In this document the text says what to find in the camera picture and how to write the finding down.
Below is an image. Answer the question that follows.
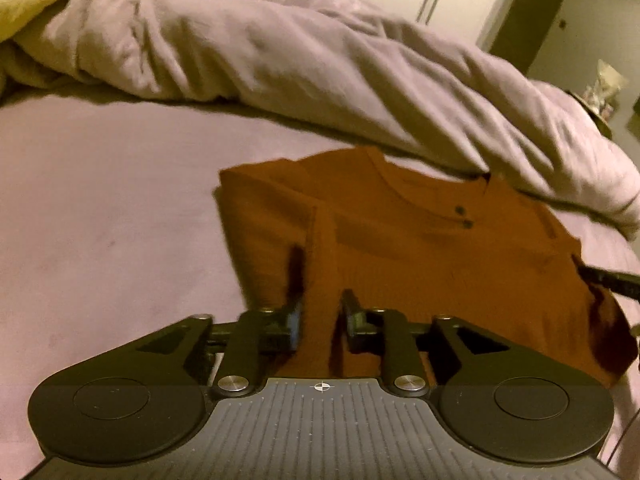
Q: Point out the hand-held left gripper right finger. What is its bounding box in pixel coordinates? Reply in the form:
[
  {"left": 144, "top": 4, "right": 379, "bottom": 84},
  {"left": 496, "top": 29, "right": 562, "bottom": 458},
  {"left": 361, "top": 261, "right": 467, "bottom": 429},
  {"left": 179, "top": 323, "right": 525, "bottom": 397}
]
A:
[{"left": 339, "top": 289, "right": 538, "bottom": 400}]

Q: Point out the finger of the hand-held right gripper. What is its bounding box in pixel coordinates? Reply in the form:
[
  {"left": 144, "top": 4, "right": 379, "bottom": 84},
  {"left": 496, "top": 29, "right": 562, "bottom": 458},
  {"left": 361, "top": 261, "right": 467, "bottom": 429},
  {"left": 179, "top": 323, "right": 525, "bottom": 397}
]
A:
[{"left": 576, "top": 265, "right": 640, "bottom": 304}]

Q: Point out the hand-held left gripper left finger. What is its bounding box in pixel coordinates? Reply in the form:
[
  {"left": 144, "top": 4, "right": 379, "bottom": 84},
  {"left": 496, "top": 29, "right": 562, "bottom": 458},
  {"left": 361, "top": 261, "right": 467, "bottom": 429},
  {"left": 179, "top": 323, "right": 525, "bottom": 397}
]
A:
[{"left": 107, "top": 246, "right": 307, "bottom": 400}]

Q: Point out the brown knitted cardigan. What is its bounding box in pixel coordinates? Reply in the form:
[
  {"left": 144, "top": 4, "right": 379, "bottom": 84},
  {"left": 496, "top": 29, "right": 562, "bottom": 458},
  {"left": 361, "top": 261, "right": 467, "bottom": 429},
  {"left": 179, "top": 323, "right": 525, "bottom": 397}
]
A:
[{"left": 215, "top": 146, "right": 640, "bottom": 391}]

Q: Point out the grey bed sheet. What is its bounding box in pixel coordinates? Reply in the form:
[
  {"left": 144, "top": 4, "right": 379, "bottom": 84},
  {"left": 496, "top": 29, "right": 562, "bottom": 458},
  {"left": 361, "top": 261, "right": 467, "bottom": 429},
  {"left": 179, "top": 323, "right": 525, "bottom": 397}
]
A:
[{"left": 0, "top": 80, "right": 640, "bottom": 461}]

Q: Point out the grey rumpled duvet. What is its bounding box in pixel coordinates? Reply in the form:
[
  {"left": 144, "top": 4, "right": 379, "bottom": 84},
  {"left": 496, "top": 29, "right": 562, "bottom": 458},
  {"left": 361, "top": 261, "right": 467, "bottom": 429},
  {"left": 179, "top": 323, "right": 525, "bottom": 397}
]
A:
[{"left": 0, "top": 0, "right": 640, "bottom": 241}]

